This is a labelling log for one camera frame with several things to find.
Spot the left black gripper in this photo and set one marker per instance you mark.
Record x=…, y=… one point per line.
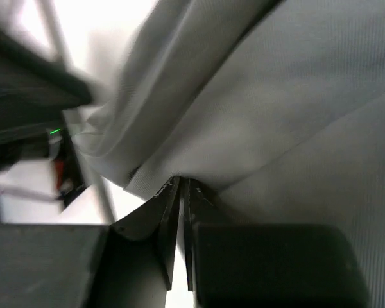
x=33, y=94

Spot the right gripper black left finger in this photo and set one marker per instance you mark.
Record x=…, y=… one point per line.
x=126, y=264

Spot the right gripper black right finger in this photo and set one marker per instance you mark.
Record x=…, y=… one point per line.
x=233, y=264

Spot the grey pleated skirt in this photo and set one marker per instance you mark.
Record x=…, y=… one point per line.
x=279, y=107

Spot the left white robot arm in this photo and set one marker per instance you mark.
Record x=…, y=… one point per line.
x=37, y=159

